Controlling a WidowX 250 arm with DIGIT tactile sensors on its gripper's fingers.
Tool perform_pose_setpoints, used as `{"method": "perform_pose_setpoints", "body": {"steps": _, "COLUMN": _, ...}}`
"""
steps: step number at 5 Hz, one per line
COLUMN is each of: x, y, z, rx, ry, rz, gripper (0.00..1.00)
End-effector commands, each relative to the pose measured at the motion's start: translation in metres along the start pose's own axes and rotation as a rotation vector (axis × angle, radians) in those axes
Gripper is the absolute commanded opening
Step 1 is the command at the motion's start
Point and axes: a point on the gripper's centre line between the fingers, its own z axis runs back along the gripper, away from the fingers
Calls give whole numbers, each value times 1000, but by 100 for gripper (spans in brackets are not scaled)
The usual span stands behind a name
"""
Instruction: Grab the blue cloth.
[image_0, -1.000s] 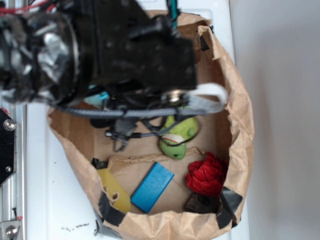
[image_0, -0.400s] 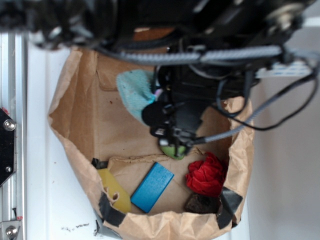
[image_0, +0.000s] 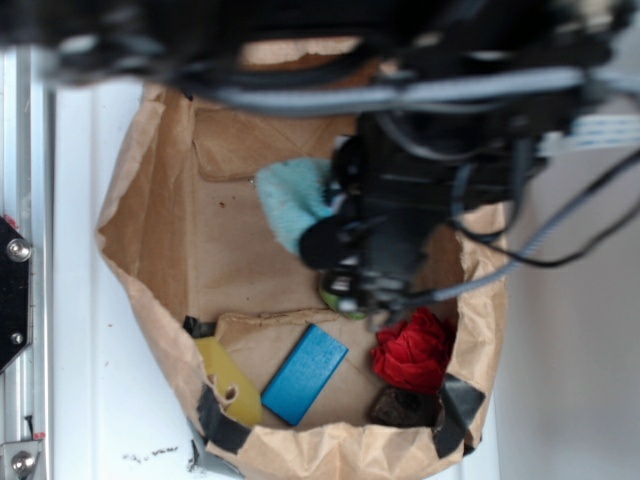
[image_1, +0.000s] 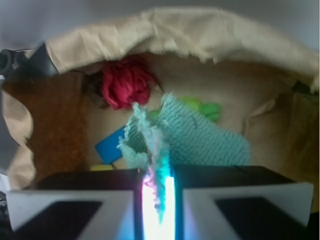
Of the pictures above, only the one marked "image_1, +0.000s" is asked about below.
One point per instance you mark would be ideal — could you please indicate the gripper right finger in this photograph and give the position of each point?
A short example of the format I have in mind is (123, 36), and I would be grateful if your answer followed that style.
(240, 203)

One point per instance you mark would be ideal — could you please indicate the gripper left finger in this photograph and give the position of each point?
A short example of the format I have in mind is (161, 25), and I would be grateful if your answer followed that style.
(91, 205)

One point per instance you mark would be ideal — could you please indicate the light blue terry cloth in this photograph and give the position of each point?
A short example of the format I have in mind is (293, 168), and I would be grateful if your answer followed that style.
(176, 135)

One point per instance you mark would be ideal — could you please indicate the red crumpled cloth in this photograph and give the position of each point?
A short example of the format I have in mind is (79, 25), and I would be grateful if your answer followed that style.
(127, 81)

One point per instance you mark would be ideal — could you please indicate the yellow plastic piece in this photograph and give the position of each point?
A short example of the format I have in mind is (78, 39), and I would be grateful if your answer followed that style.
(101, 167)

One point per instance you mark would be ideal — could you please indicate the blue wooden block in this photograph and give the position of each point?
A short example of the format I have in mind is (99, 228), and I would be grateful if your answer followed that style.
(108, 148)

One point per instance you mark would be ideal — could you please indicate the green plush turtle toy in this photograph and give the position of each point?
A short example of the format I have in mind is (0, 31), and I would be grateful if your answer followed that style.
(207, 108)

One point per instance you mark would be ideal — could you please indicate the brown paper bag box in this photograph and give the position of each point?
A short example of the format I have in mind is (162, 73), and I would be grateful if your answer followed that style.
(213, 54)

